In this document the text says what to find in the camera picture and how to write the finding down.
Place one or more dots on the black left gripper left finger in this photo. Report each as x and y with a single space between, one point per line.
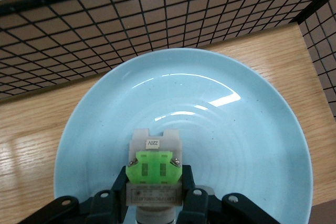
115 195

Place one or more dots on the light blue round plate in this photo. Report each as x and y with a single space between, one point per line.
210 134

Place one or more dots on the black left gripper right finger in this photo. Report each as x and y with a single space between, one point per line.
194 197

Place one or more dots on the red push button switch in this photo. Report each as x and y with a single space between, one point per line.
153 169

